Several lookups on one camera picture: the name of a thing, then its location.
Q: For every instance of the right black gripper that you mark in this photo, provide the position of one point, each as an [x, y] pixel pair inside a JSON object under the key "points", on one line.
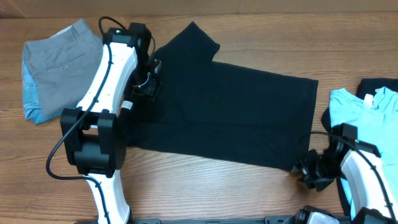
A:
{"points": [[303, 167]]}

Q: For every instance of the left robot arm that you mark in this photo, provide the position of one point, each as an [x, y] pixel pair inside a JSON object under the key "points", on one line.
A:
{"points": [[94, 132]]}

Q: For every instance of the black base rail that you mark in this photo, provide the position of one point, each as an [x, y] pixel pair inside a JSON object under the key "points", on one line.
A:
{"points": [[281, 219]]}

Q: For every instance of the grey folded shorts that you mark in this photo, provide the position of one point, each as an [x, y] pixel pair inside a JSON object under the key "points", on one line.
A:
{"points": [[63, 66]]}

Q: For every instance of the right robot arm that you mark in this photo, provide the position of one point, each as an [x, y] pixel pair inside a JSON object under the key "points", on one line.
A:
{"points": [[357, 162]]}

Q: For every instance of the blue denim folded garment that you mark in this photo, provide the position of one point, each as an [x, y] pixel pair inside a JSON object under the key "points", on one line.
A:
{"points": [[30, 98]]}

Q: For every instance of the black t-shirt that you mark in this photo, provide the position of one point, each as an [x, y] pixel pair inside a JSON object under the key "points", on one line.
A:
{"points": [[223, 111]]}

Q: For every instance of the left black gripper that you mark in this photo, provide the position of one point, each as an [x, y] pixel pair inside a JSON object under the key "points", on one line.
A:
{"points": [[150, 91]]}

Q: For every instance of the light blue t-shirt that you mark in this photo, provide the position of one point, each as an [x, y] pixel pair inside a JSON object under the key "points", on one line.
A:
{"points": [[370, 124]]}

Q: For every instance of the black garment under pile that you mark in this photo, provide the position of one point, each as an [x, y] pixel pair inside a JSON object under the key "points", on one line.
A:
{"points": [[370, 85]]}

